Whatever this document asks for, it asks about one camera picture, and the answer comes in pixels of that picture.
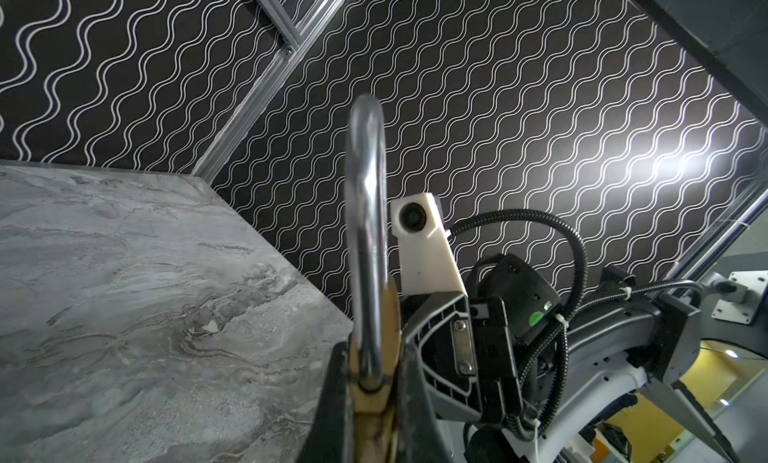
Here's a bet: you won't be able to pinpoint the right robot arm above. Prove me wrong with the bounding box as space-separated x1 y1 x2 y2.
393 193 738 462

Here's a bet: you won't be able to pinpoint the brass padlock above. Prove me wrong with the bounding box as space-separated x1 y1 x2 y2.
344 94 401 462

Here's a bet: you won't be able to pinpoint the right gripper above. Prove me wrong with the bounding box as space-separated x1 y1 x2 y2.
401 254 561 424

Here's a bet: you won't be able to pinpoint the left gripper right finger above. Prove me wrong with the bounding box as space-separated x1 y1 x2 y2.
395 345 451 463

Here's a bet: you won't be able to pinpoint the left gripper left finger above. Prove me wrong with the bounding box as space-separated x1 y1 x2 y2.
296 342 354 462

